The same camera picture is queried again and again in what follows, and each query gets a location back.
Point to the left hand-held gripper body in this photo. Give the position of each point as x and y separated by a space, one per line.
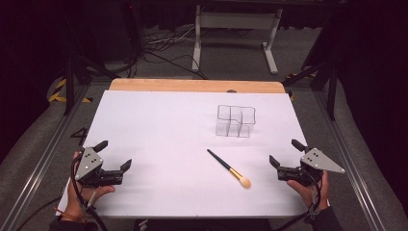
88 162

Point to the black tripod stand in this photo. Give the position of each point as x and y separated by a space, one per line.
70 83
332 86

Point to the dark tall box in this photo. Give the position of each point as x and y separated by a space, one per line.
131 29

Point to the aluminium floor rail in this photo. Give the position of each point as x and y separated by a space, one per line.
349 160
41 160

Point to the person's right hand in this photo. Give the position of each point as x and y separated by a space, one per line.
309 194

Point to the wooden table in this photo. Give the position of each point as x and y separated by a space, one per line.
179 85

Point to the person's left hand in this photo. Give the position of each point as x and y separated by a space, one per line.
77 200

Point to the clear acrylic organizer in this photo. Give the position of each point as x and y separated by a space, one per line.
235 122

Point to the yellow black floor tape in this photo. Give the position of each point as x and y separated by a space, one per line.
58 91

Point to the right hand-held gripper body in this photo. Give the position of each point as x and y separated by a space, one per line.
316 160

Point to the white metal frame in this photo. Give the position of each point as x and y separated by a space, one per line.
237 20

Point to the white board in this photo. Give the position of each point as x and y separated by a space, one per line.
166 138

